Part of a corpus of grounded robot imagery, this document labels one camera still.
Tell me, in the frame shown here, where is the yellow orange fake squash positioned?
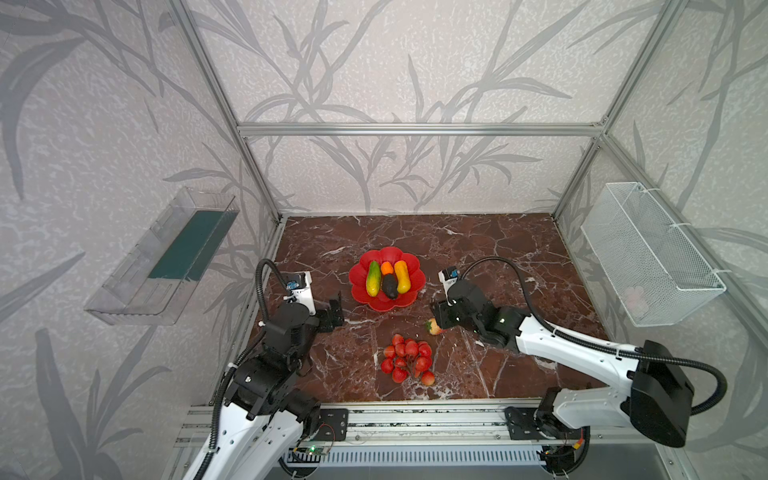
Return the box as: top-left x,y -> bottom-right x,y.
394,260 -> 412,295

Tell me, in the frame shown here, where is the red fake grape bunch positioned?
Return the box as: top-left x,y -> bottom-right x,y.
379,334 -> 436,387

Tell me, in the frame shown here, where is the dark fake avocado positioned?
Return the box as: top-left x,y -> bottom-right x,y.
381,274 -> 399,300

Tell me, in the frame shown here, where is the green yellow fake mango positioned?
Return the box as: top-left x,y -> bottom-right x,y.
365,260 -> 382,298

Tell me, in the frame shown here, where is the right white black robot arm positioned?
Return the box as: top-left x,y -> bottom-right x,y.
432,276 -> 728,448

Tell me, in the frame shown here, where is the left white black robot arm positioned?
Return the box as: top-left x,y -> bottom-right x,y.
185,296 -> 344,479

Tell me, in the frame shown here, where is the red flower-shaped fruit bowl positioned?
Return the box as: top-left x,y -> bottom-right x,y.
349,247 -> 426,312

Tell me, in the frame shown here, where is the small green circuit board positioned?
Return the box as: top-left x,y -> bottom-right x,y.
290,444 -> 332,463

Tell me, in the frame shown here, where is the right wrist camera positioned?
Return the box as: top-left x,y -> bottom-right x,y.
438,266 -> 460,295

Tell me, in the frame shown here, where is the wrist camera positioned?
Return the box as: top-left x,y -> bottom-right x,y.
438,266 -> 460,295
283,271 -> 316,316

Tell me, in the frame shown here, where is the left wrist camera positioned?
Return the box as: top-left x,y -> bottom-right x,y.
283,271 -> 316,316

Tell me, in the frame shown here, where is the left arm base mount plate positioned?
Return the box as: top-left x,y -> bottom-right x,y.
305,407 -> 350,442

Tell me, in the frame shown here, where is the aluminium front rail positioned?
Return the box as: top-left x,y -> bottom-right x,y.
173,401 -> 679,448

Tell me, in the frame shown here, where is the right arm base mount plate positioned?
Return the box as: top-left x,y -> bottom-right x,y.
503,406 -> 582,443

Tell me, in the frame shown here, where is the clear plastic wall bin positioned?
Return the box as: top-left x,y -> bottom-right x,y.
84,187 -> 240,326

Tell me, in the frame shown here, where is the white wire mesh basket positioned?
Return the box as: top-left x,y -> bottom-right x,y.
581,182 -> 727,327

